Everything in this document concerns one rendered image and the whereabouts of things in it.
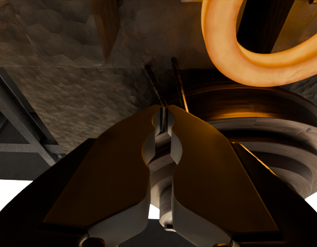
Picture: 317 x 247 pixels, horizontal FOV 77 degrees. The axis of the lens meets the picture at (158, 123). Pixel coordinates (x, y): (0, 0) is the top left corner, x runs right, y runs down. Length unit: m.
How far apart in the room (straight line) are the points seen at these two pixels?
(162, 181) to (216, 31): 0.27
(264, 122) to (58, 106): 0.47
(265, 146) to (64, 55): 0.30
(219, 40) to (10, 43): 0.32
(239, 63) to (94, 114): 0.39
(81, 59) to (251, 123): 0.24
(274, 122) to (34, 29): 0.32
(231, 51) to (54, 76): 0.37
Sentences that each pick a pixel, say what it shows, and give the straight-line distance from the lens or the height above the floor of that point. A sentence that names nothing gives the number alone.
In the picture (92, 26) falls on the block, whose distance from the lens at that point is 0.22.
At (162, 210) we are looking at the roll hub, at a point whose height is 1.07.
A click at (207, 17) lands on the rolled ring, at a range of 0.23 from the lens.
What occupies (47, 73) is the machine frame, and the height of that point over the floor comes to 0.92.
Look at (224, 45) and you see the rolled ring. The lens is 0.25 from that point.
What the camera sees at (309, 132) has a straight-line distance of 0.38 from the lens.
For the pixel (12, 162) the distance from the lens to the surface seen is 9.86.
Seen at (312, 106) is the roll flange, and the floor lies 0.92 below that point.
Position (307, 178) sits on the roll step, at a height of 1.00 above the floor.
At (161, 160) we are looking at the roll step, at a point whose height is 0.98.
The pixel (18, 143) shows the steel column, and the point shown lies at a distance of 6.44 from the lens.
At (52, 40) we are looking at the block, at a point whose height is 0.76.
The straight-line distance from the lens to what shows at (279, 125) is 0.34.
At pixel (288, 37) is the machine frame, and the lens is 0.37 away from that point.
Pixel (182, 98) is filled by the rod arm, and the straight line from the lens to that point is 0.29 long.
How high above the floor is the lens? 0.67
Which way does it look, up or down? 50 degrees up
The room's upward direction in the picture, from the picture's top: 179 degrees clockwise
